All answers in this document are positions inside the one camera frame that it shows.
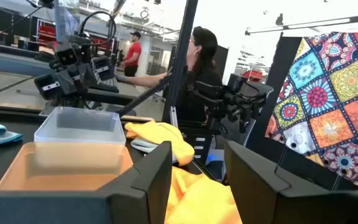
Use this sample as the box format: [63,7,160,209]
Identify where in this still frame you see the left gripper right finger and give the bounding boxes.
[224,140,358,224]

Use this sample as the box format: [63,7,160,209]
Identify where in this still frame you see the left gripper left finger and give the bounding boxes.
[0,140,173,224]

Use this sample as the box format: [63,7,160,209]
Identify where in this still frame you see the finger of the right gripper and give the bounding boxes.
[33,73,62,101]
[91,55,115,82]

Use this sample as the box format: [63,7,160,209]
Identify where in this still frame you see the orange microfiber towel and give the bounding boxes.
[165,166,244,224]
[124,120,195,166]

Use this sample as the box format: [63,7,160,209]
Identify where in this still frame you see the person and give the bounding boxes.
[120,30,142,78]
[115,26,229,124]

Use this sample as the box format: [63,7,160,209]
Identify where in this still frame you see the orange plastic basket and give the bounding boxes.
[0,141,135,191]

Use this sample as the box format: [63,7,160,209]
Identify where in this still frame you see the red storage shelf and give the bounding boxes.
[35,19,57,46]

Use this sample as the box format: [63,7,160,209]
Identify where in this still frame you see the clear plastic basket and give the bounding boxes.
[34,106,127,146]

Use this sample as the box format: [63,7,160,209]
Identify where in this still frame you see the colourful patterned cloth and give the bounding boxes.
[265,30,358,190]

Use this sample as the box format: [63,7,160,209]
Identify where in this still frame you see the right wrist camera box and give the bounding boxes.
[53,42,82,68]

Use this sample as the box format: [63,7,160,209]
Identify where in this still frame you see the black metal table frame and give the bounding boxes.
[116,0,199,125]

